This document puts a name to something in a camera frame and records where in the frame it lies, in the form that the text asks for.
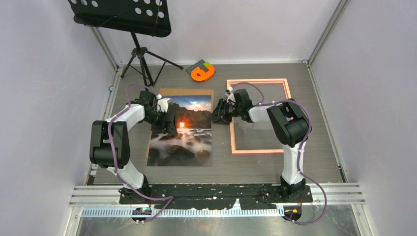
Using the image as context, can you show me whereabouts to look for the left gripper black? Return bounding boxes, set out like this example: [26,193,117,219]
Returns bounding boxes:
[144,110,178,136]

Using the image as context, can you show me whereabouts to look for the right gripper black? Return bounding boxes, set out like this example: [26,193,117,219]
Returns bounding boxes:
[208,99,242,125]

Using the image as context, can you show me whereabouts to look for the landscape sunset photo print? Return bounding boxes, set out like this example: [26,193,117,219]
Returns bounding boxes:
[147,95,212,167]

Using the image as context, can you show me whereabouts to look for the pink wooden picture frame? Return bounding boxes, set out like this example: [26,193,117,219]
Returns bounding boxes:
[226,78,291,155]

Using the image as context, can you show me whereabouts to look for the brown cardboard backing board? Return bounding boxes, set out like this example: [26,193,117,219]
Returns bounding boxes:
[147,88,214,161]

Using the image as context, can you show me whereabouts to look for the transparent acrylic sheet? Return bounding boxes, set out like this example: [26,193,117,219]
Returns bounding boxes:
[234,84,286,149]

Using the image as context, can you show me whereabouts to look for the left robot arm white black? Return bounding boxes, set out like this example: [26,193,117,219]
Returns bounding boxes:
[89,90,177,204]

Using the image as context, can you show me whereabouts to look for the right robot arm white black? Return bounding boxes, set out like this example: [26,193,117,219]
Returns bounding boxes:
[209,88,312,202]

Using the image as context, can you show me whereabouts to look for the orange tape dispenser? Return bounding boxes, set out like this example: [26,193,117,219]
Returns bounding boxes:
[191,62,215,82]

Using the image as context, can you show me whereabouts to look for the grey lego plate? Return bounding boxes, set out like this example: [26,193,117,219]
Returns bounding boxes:
[185,59,209,75]

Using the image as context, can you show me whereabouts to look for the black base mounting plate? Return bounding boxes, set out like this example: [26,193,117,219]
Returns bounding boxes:
[118,183,313,210]

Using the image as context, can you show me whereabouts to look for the black music stand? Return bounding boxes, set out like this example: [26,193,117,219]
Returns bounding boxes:
[69,0,183,86]

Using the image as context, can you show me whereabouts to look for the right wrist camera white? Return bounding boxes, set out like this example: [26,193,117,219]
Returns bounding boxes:
[225,86,236,103]

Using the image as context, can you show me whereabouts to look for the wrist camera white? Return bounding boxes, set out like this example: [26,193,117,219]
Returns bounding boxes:
[225,86,236,103]
[156,94,172,113]

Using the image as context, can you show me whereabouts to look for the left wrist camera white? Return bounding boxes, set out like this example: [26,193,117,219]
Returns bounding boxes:
[156,94,172,113]

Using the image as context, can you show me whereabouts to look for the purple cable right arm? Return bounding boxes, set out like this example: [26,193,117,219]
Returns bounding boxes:
[229,82,328,226]

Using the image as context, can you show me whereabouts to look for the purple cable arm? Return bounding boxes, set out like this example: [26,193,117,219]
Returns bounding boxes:
[107,84,175,224]
[229,82,328,226]

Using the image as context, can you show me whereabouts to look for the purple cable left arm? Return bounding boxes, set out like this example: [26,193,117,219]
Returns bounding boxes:
[107,84,175,224]

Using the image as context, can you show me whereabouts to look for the aluminium rail front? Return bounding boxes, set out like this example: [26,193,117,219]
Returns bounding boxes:
[69,183,365,218]

